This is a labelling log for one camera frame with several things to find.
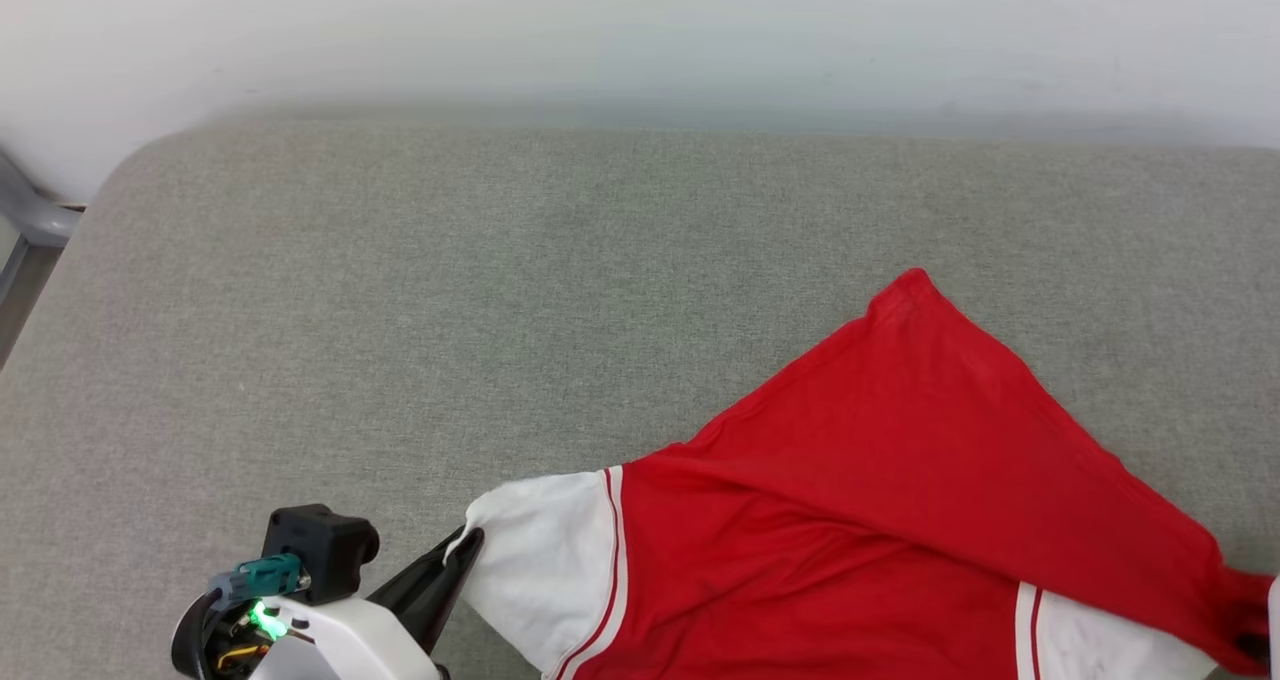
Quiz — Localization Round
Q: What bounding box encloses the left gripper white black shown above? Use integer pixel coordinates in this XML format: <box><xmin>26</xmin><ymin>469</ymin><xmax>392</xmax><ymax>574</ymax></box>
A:
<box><xmin>170</xmin><ymin>527</ymin><xmax>486</xmax><ymax>680</ymax></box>

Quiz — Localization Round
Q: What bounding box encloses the red and white jersey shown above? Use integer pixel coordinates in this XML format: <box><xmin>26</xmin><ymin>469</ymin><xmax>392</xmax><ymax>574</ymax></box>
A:
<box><xmin>445</xmin><ymin>268</ymin><xmax>1280</xmax><ymax>680</ymax></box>

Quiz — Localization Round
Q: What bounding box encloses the grey fabric table surface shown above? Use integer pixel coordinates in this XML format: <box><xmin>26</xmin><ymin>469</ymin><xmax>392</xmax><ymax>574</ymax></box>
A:
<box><xmin>0</xmin><ymin>110</ymin><xmax>1280</xmax><ymax>680</ymax></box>

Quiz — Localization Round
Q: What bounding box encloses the grey metal frame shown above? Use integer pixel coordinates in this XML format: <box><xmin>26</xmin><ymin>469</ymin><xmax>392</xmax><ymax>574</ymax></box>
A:
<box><xmin>0</xmin><ymin>148</ymin><xmax>84</xmax><ymax>307</ymax></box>

